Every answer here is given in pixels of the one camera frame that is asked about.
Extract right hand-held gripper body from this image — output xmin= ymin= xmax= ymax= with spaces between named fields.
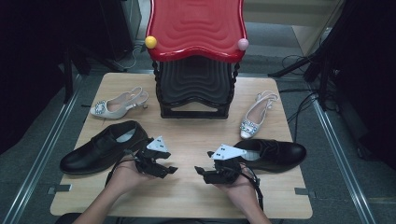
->
xmin=203 ymin=143 xmax=248 ymax=185

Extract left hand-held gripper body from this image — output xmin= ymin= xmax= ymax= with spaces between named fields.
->
xmin=134 ymin=135 xmax=172 ymax=179

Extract white slingback heeled shoe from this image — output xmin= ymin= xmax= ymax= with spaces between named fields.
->
xmin=90 ymin=86 xmax=149 ymax=119
xmin=239 ymin=90 xmax=279 ymax=140

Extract black leather shoe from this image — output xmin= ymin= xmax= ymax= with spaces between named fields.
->
xmin=233 ymin=138 xmax=307 ymax=174
xmin=59 ymin=119 xmax=149 ymax=175

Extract red and black shoe rack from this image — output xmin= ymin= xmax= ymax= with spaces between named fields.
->
xmin=144 ymin=0 xmax=250 ymax=119

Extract person's left hand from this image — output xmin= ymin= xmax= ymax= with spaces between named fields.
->
xmin=106 ymin=160 xmax=153 ymax=195

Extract person's right hand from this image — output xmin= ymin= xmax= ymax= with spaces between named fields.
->
xmin=214 ymin=169 xmax=260 ymax=208

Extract person's dark clothing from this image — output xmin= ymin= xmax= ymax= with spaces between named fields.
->
xmin=55 ymin=212 xmax=250 ymax=224

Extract pink ball knob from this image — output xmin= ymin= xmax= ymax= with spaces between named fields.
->
xmin=237 ymin=37 xmax=250 ymax=51

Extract yellow ball knob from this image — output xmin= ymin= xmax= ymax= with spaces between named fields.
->
xmin=144 ymin=35 xmax=158 ymax=49

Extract black metal stand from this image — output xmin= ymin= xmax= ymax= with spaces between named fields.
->
xmin=62 ymin=43 xmax=125 ymax=105

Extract black tripod stand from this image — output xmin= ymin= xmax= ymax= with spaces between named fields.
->
xmin=267 ymin=0 xmax=344 ymax=110

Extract black cabinet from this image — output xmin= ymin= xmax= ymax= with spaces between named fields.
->
xmin=99 ymin=0 xmax=143 ymax=62

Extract left hand-held gripper cable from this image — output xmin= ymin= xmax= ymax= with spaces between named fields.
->
xmin=105 ymin=148 xmax=139 ymax=188

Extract hand-held gripper cable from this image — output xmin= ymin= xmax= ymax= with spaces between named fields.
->
xmin=105 ymin=148 xmax=139 ymax=188
xmin=239 ymin=164 xmax=265 ymax=211

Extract right hand-held gripper cable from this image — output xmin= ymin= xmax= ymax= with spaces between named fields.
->
xmin=239 ymin=164 xmax=265 ymax=211

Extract black floor cables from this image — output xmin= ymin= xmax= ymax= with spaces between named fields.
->
xmin=278 ymin=54 xmax=320 ymax=143

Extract metal floor rail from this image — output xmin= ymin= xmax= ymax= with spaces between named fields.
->
xmin=1 ymin=74 xmax=83 ymax=224
xmin=311 ymin=96 xmax=377 ymax=224

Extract white floor cable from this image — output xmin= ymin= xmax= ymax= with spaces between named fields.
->
xmin=122 ymin=45 xmax=141 ymax=70

